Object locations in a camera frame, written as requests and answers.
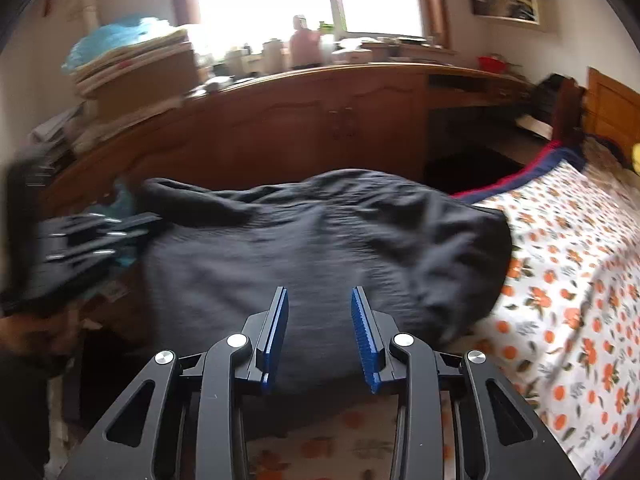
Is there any navy red-edged blanket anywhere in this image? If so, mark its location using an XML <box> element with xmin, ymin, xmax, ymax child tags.
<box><xmin>450</xmin><ymin>141</ymin><xmax>587</xmax><ymax>206</ymax></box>

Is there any pink bottle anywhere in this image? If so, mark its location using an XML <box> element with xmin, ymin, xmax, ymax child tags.
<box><xmin>289</xmin><ymin>15</ymin><xmax>322</xmax><ymax>69</ymax></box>

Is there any wooden headboard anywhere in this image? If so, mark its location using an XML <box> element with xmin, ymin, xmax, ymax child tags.
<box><xmin>585</xmin><ymin>66</ymin><xmax>640</xmax><ymax>163</ymax></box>

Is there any stack of boxes and papers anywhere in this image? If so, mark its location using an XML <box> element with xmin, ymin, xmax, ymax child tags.
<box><xmin>74</xmin><ymin>30</ymin><xmax>202</xmax><ymax>116</ymax></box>

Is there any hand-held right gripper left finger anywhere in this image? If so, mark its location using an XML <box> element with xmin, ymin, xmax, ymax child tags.
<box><xmin>57</xmin><ymin>286</ymin><xmax>290</xmax><ymax>480</ymax></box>

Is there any black jacket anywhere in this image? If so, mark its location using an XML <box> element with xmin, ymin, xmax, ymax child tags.
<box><xmin>140</xmin><ymin>169</ymin><xmax>513</xmax><ymax>403</ymax></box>

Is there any black bag on chair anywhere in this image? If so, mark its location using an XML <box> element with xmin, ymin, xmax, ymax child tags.
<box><xmin>529</xmin><ymin>74</ymin><xmax>587</xmax><ymax>142</ymax></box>

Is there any long wooden desk cabinet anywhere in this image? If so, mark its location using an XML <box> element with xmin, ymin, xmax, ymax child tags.
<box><xmin>42</xmin><ymin>62</ymin><xmax>533</xmax><ymax>231</ymax></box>

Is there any person's left hand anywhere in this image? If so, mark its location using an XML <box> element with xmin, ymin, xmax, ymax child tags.
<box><xmin>0</xmin><ymin>312</ymin><xmax>85</xmax><ymax>363</ymax></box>

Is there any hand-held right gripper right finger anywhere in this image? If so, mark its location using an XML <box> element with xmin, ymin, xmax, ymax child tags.
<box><xmin>350</xmin><ymin>286</ymin><xmax>581</xmax><ymax>480</ymax></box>

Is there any blue plastic bag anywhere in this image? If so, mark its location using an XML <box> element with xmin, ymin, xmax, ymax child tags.
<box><xmin>62</xmin><ymin>15</ymin><xmax>168</xmax><ymax>72</ymax></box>

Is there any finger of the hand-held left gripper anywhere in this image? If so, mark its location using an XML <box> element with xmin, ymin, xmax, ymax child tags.
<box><xmin>47</xmin><ymin>212</ymin><xmax>162</xmax><ymax>242</ymax></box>
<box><xmin>45</xmin><ymin>237</ymin><xmax>151</xmax><ymax>267</ymax></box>

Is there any orange print bed sheet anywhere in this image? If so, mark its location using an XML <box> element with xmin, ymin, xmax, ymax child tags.
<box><xmin>245</xmin><ymin>157</ymin><xmax>640</xmax><ymax>480</ymax></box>

